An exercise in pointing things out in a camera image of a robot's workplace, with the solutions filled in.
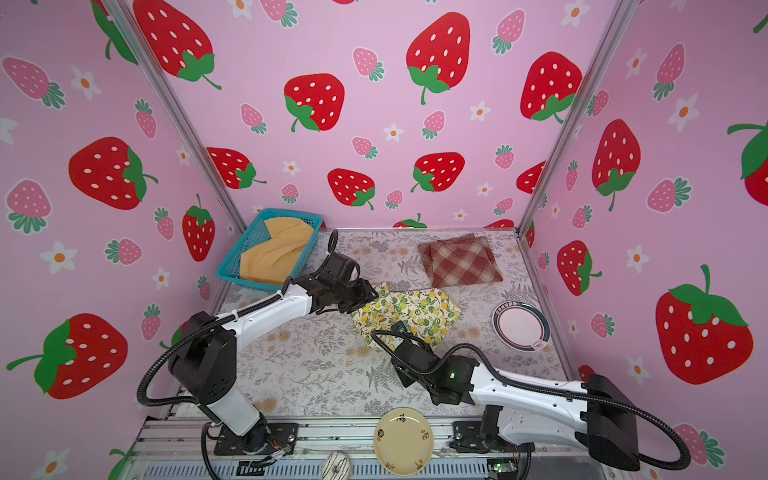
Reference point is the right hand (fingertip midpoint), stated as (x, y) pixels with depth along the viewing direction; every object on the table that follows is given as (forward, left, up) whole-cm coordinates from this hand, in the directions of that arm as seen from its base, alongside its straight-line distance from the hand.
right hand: (397, 356), depth 78 cm
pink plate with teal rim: (+19, -38, -11) cm, 44 cm away
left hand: (+16, +8, +3) cm, 18 cm away
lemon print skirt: (+17, -7, -6) cm, 19 cm away
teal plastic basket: (+41, +59, 0) cm, 72 cm away
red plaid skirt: (+41, -18, -6) cm, 45 cm away
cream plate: (-18, -3, -10) cm, 21 cm away
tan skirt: (+32, +49, -5) cm, 59 cm away
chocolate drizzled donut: (-25, +12, -8) cm, 29 cm away
